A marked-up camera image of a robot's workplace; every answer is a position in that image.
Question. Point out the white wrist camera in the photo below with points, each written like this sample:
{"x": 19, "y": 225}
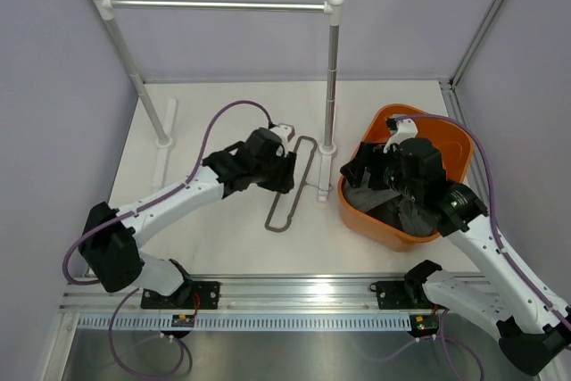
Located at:
{"x": 284, "y": 131}
{"x": 401, "y": 129}

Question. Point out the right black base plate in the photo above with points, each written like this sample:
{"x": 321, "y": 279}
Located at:
{"x": 395, "y": 295}

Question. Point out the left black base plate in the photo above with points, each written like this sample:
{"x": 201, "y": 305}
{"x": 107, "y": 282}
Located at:
{"x": 201, "y": 295}

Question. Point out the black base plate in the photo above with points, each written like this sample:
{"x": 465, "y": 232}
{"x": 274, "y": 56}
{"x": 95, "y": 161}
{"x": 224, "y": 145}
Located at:
{"x": 201, "y": 295}
{"x": 395, "y": 295}

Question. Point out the metal clothes rack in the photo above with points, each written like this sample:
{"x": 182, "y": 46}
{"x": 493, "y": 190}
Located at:
{"x": 163, "y": 129}

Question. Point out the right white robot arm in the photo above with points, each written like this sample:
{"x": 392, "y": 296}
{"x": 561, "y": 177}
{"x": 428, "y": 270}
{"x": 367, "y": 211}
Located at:
{"x": 530, "y": 322}

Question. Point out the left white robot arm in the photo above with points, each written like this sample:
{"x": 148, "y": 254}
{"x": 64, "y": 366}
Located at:
{"x": 116, "y": 236}

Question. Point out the aluminium mounting rail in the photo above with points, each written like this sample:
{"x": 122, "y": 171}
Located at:
{"x": 271, "y": 294}

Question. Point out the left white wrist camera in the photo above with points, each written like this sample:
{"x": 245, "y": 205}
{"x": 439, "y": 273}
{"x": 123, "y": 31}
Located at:
{"x": 284, "y": 131}

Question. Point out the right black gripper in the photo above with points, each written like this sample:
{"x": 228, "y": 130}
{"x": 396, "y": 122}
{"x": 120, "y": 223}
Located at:
{"x": 369, "y": 154}

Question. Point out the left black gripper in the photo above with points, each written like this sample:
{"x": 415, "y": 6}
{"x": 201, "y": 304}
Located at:
{"x": 284, "y": 181}

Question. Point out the orange plastic basket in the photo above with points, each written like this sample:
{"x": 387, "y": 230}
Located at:
{"x": 456, "y": 148}

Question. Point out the grey shorts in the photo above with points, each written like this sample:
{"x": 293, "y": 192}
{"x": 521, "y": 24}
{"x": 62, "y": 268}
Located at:
{"x": 388, "y": 207}

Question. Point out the white slotted cable duct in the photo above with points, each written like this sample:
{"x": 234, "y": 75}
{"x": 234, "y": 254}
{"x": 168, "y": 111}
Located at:
{"x": 206, "y": 322}

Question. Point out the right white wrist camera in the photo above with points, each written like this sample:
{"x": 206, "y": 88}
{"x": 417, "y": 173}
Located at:
{"x": 401, "y": 129}

